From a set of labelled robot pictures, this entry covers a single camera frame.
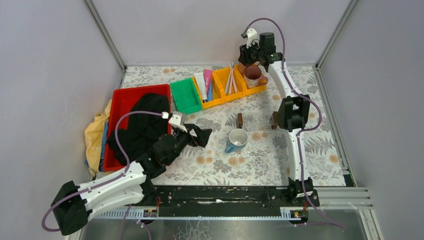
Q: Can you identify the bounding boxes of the yellow cloth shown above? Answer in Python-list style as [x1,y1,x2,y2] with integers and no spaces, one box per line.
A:
[84,99,112,177]

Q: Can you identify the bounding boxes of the white toothpaste tube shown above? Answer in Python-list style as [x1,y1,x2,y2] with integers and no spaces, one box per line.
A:
[194,72,208,103]

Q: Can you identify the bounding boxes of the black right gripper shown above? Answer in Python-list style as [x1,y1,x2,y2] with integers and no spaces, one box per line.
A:
[237,39,263,68]

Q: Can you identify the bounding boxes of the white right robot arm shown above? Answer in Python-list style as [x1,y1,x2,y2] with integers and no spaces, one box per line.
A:
[238,28,314,206]

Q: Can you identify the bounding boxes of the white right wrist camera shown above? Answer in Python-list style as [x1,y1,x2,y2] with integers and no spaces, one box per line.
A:
[241,28,258,49]

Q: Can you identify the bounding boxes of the green plastic bin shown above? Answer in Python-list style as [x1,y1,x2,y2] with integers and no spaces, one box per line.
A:
[169,78,203,115]

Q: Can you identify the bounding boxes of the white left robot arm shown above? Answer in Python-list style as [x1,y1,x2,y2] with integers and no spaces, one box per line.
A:
[51,123,212,236]

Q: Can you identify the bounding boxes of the pink toothbrush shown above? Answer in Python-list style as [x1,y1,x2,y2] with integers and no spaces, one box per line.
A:
[226,62,239,96]
[226,62,235,96]

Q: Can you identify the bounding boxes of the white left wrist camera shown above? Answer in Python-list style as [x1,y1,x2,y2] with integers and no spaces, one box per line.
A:
[168,111,188,133]

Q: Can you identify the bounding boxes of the yellow bin with toothbrushes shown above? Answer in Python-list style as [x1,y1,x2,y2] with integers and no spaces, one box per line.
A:
[212,67,247,103]

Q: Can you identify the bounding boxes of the black cloth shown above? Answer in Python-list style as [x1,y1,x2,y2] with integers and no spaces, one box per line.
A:
[103,93,170,169]

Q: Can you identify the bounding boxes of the blue toothpaste tube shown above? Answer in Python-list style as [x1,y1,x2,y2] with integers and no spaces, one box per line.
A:
[207,83,213,102]

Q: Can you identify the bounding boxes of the yellow bin with toothpaste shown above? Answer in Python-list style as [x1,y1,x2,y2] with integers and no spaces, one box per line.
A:
[192,75,225,111]

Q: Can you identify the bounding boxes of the blue cloth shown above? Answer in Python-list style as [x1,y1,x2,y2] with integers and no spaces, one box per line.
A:
[98,121,109,172]

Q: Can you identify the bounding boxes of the floral orange-handled mug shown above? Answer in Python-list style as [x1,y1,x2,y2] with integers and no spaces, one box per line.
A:
[237,62,260,76]

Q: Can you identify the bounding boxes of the blue ceramic mug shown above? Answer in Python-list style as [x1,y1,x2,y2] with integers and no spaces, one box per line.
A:
[224,128,249,154]

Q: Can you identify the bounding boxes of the red plastic tray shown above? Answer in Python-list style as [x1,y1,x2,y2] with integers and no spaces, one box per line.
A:
[102,84,171,172]

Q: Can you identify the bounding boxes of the pink toothpaste tube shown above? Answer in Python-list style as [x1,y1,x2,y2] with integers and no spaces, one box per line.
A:
[203,69,213,97]

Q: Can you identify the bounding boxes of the yellow bin with mugs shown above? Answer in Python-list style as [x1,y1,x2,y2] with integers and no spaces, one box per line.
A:
[234,64,267,96]

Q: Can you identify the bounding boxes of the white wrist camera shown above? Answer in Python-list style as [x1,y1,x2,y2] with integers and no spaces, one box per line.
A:
[168,111,188,133]
[241,28,258,49]

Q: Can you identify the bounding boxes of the pink pumpkin-face mug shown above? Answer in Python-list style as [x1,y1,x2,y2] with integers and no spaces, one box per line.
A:
[243,65,269,89]

